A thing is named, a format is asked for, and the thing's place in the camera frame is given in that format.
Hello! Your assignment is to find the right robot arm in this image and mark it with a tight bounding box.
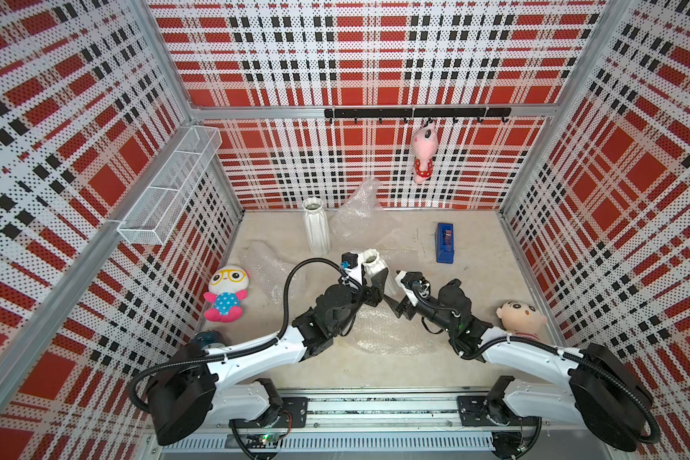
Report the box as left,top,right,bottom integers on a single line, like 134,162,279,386
393,271,661,452

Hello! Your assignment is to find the metal base rail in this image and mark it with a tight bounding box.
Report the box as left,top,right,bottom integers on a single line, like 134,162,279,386
138,388,628,459

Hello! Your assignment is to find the crumpled bubble wrap pile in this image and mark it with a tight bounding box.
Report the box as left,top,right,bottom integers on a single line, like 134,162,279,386
330,177,396,249

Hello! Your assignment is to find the doll head plush toy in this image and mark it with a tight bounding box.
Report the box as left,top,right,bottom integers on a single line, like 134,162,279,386
496,302,547,340

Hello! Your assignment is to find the tall white ribbed vase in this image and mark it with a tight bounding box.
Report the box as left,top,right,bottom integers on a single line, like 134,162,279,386
303,197,332,257

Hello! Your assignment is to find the short white ribbed vase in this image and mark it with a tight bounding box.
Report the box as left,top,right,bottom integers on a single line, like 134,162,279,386
358,249,388,292

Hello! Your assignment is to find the teal alarm clock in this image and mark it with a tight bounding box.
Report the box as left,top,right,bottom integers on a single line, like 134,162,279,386
191,330,227,350

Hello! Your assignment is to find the clear wall shelf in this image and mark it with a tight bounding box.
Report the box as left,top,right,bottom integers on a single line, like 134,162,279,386
118,126,222,245

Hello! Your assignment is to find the blue box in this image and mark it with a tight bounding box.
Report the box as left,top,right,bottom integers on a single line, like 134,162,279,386
435,222,455,264

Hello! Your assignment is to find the owl plush toy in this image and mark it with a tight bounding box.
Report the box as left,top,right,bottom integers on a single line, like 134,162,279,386
203,264,250,323

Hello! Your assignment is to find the black hook rail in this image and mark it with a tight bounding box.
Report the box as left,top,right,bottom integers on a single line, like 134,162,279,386
324,107,512,121

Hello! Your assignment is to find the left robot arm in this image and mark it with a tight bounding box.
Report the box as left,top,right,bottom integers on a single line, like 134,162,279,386
126,270,388,446

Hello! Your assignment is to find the pink hanging plush toy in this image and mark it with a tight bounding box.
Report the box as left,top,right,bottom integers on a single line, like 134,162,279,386
410,123,439,184

